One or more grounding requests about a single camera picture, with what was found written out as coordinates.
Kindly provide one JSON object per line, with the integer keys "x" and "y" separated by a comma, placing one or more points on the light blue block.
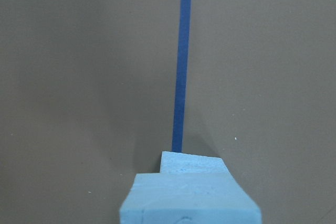
{"x": 188, "y": 198}
{"x": 180, "y": 163}

